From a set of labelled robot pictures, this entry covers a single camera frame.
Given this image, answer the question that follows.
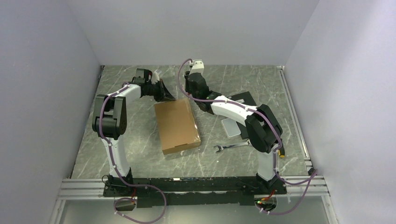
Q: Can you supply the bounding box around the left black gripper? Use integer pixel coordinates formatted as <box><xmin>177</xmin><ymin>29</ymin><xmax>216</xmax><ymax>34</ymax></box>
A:
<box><xmin>146</xmin><ymin>79</ymin><xmax>176</xmax><ymax>103</ymax></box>

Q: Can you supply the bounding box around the brown cardboard express box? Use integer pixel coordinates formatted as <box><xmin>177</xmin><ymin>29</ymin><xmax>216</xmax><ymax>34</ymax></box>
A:
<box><xmin>154</xmin><ymin>98</ymin><xmax>201</xmax><ymax>155</ymax></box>

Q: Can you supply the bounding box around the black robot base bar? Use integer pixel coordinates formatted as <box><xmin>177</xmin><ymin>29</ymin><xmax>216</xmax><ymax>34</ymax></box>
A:
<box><xmin>103</xmin><ymin>176</ymin><xmax>287</xmax><ymax>208</ymax></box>

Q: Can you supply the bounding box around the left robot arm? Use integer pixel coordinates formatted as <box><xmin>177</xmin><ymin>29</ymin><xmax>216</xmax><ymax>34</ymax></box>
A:
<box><xmin>92</xmin><ymin>68</ymin><xmax>175</xmax><ymax>196</ymax></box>

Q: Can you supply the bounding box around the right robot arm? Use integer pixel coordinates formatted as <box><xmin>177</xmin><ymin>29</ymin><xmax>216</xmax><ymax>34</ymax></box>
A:
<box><xmin>184</xmin><ymin>71</ymin><xmax>283</xmax><ymax>194</ymax></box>

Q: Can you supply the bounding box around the black square box with label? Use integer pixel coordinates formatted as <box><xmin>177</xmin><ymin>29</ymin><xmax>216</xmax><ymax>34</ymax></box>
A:
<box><xmin>228</xmin><ymin>91</ymin><xmax>256</xmax><ymax>106</ymax></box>

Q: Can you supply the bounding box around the black flat rectangular box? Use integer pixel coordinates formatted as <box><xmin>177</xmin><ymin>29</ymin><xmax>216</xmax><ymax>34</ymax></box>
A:
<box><xmin>236</xmin><ymin>122</ymin><xmax>249</xmax><ymax>140</ymax></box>

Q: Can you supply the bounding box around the white rounded power bank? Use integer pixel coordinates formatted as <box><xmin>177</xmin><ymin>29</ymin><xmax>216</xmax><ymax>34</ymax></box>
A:
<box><xmin>221</xmin><ymin>118</ymin><xmax>241</xmax><ymax>138</ymax></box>

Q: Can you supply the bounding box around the silver open-end wrench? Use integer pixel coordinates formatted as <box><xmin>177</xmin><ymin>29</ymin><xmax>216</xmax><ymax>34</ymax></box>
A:
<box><xmin>213</xmin><ymin>140</ymin><xmax>252</xmax><ymax>153</ymax></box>

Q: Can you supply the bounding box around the yellow black screwdriver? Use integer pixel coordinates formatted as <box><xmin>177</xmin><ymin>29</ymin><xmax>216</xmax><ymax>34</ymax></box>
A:
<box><xmin>278</xmin><ymin>147</ymin><xmax>285</xmax><ymax>158</ymax></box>

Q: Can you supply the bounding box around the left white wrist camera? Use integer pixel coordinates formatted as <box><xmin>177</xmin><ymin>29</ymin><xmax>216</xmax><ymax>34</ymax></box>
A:
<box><xmin>150</xmin><ymin>70</ymin><xmax>162</xmax><ymax>84</ymax></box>

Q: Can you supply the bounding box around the aluminium frame rail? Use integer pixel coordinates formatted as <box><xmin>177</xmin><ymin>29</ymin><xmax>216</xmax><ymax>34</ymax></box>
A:
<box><xmin>50</xmin><ymin>67</ymin><xmax>338</xmax><ymax>224</ymax></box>

